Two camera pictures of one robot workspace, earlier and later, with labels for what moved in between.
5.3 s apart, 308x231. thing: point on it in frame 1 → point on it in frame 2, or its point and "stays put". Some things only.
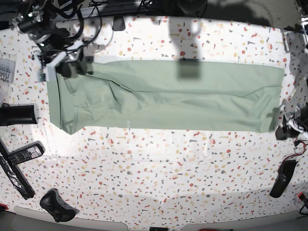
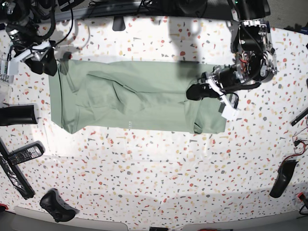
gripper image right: [298, 120] → [219, 80]
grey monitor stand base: [119, 23] stays put
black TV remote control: [28, 152] stays put
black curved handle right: [285, 172] stays put
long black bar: [17, 180] stays put
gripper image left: [48, 59] → [37, 53]
